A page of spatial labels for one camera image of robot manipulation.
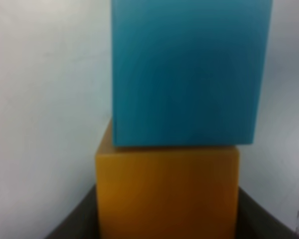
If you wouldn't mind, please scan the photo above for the blue cube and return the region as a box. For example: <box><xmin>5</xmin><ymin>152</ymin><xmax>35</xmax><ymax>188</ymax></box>
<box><xmin>111</xmin><ymin>0</ymin><xmax>273</xmax><ymax>146</ymax></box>

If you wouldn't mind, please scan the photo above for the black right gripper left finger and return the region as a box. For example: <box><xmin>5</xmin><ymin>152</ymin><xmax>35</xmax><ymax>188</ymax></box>
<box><xmin>47</xmin><ymin>186</ymin><xmax>100</xmax><ymax>239</ymax></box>

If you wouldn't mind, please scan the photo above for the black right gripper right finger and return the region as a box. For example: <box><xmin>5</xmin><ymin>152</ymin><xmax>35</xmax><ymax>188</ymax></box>
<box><xmin>236</xmin><ymin>189</ymin><xmax>299</xmax><ymax>239</ymax></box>

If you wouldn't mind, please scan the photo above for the orange cube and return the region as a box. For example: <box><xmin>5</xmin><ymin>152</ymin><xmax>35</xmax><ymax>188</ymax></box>
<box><xmin>95</xmin><ymin>124</ymin><xmax>239</xmax><ymax>239</ymax></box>

